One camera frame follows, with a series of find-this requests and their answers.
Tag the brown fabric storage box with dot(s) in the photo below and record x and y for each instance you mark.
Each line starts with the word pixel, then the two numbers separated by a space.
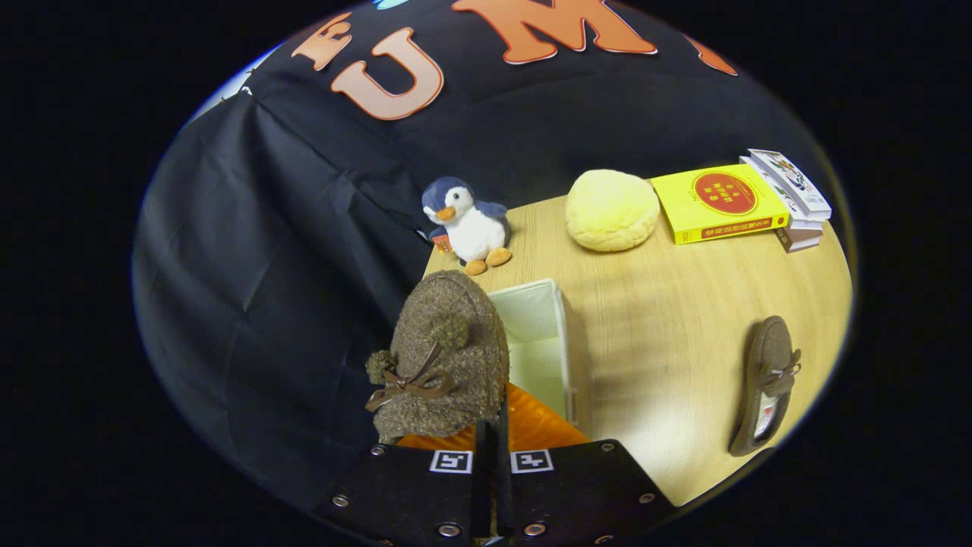
pixel 539 357

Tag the white book with leaf print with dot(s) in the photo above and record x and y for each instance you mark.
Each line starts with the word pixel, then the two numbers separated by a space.
pixel 805 223

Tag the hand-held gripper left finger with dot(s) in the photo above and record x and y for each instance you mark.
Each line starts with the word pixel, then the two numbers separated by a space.
pixel 410 501

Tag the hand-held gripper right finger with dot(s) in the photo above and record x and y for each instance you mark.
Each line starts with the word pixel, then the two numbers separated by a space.
pixel 569 501

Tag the brown-edged book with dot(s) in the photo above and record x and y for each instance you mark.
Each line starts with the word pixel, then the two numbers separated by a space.
pixel 801 239

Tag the yellow round plush cushion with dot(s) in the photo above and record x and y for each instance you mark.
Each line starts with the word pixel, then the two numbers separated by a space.
pixel 611 213

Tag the penguin plush toy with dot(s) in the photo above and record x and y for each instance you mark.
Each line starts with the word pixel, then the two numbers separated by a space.
pixel 474 228

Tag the yellow book with red circle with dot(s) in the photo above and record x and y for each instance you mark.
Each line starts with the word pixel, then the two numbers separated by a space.
pixel 717 201

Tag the brown fuzzy shoe with bow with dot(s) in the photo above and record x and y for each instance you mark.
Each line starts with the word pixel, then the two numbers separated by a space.
pixel 771 342
pixel 448 311

